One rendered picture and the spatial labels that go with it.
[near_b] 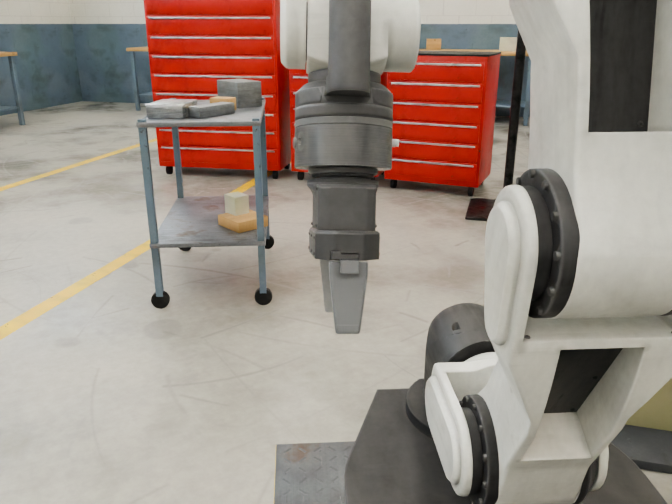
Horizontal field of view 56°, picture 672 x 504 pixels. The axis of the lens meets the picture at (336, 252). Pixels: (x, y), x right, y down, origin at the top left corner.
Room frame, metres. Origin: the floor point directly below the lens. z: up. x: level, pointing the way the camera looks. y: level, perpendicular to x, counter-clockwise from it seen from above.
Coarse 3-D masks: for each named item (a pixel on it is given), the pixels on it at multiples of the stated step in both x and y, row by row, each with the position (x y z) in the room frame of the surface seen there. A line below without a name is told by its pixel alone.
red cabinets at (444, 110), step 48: (144, 0) 5.19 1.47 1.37; (192, 0) 5.11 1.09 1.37; (240, 0) 5.04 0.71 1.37; (192, 48) 5.12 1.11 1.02; (240, 48) 5.05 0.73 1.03; (192, 96) 5.12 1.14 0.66; (288, 96) 5.32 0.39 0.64; (432, 96) 4.59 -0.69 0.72; (480, 96) 4.45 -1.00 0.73; (192, 144) 5.13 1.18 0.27; (240, 144) 5.06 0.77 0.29; (288, 144) 5.28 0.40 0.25; (432, 144) 4.57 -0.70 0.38; (480, 144) 4.45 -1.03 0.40
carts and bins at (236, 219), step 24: (240, 96) 3.01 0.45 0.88; (144, 120) 2.56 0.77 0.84; (168, 120) 2.62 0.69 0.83; (192, 120) 2.62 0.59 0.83; (216, 120) 2.62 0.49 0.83; (240, 120) 2.62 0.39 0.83; (264, 120) 3.36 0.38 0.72; (144, 144) 2.56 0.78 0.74; (264, 144) 3.36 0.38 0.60; (144, 168) 2.56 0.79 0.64; (264, 168) 3.36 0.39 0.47; (240, 192) 2.90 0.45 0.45; (264, 192) 3.36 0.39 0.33; (168, 216) 2.97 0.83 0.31; (192, 216) 2.97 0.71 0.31; (216, 216) 2.97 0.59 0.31; (240, 216) 2.80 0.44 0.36; (264, 216) 2.80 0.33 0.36; (168, 240) 2.61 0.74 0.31; (192, 240) 2.61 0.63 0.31; (216, 240) 2.61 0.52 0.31; (240, 240) 2.61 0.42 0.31; (264, 240) 2.61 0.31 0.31; (264, 264) 2.60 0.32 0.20; (264, 288) 2.60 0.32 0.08
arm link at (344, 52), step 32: (320, 0) 0.57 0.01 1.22; (352, 0) 0.53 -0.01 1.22; (384, 0) 0.58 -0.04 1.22; (416, 0) 0.58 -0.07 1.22; (320, 32) 0.56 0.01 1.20; (352, 32) 0.52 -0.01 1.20; (384, 32) 0.56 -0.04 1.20; (416, 32) 0.56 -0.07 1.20; (320, 64) 0.56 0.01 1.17; (352, 64) 0.52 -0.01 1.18; (384, 64) 0.57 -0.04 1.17; (320, 96) 0.54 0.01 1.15; (352, 96) 0.53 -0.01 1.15; (384, 96) 0.55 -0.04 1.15
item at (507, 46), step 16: (128, 48) 9.35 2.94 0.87; (144, 48) 9.28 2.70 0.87; (432, 48) 8.73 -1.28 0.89; (512, 48) 8.13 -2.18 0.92; (528, 64) 8.55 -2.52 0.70; (16, 80) 7.98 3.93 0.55; (528, 80) 7.92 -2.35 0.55; (16, 96) 7.96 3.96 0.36; (528, 96) 7.92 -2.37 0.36; (528, 112) 7.91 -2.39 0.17
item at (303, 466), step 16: (288, 448) 1.05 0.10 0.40; (304, 448) 1.05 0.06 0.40; (320, 448) 1.05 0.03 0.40; (336, 448) 1.05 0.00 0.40; (288, 464) 1.00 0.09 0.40; (304, 464) 1.00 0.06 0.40; (320, 464) 1.00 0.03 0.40; (336, 464) 1.00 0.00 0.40; (288, 480) 0.96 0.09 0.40; (304, 480) 0.96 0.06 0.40; (320, 480) 0.96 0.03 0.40; (336, 480) 0.96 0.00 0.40; (288, 496) 0.92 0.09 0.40; (304, 496) 0.92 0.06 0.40; (320, 496) 0.92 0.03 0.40; (336, 496) 0.92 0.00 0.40
